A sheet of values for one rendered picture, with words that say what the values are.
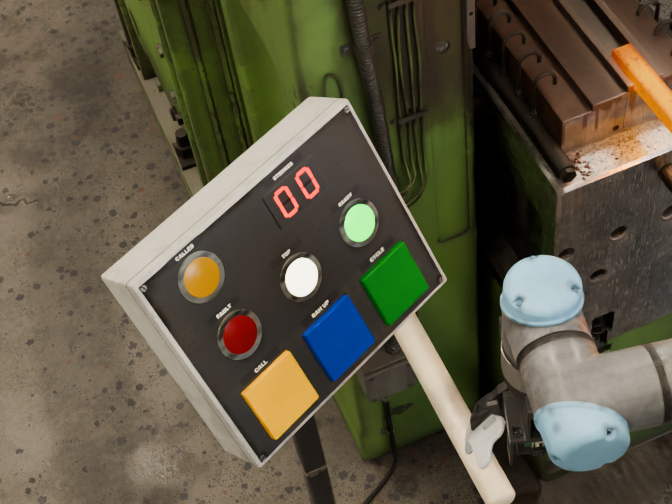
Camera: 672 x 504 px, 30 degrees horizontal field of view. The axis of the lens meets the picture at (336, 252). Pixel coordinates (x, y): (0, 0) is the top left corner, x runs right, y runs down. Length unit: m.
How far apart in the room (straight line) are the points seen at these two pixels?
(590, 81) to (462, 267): 0.49
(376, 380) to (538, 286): 1.03
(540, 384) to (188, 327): 0.42
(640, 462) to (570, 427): 1.42
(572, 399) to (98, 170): 2.12
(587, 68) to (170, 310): 0.72
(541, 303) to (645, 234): 0.77
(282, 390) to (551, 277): 0.40
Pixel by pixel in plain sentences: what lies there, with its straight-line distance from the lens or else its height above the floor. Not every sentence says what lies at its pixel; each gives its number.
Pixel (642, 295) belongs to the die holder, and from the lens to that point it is 2.06.
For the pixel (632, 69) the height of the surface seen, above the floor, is 1.01.
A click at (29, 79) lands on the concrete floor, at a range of 3.38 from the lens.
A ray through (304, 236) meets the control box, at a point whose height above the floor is 1.12.
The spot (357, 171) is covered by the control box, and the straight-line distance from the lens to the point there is 1.47.
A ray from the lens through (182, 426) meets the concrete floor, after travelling 2.64.
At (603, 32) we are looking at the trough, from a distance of 1.83.
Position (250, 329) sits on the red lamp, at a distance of 1.41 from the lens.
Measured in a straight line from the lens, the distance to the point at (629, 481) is 2.52.
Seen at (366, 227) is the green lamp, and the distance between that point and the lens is 1.48.
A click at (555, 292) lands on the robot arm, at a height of 1.29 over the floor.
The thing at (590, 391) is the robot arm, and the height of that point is 1.27.
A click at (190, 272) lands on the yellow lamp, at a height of 1.18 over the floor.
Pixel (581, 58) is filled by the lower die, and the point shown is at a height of 0.99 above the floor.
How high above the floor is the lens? 2.25
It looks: 53 degrees down
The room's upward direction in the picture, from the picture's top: 10 degrees counter-clockwise
